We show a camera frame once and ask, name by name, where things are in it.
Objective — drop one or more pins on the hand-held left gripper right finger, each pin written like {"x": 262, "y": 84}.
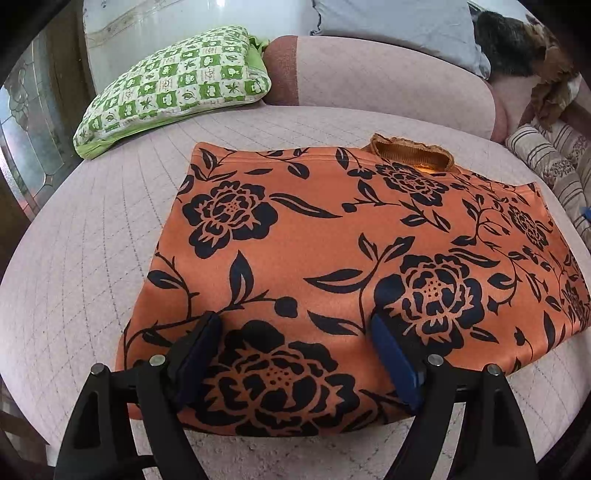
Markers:
{"x": 397, "y": 364}

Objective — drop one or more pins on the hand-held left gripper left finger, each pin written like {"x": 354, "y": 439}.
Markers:
{"x": 198, "y": 350}

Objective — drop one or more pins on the orange floral shirt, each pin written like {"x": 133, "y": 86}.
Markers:
{"x": 323, "y": 230}

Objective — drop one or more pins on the small striped cushion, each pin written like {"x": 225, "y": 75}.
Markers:
{"x": 540, "y": 157}

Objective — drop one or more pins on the large striped cushion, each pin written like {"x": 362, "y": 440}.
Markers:
{"x": 577, "y": 138}

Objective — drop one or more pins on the brown patterned cloth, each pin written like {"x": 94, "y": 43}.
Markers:
{"x": 551, "y": 87}

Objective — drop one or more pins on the pink sofa backrest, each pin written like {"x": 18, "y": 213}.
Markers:
{"x": 512, "y": 97}

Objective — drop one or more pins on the dark furry garment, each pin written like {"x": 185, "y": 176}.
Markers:
{"x": 508, "y": 41}

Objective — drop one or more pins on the pink bolster cushion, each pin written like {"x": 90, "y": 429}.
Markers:
{"x": 392, "y": 78}

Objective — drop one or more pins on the grey pillow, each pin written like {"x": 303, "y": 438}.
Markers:
{"x": 397, "y": 27}

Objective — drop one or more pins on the green checked pillow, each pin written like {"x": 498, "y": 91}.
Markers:
{"x": 175, "y": 83}

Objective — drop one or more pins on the stained glass door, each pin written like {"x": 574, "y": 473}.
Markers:
{"x": 27, "y": 115}

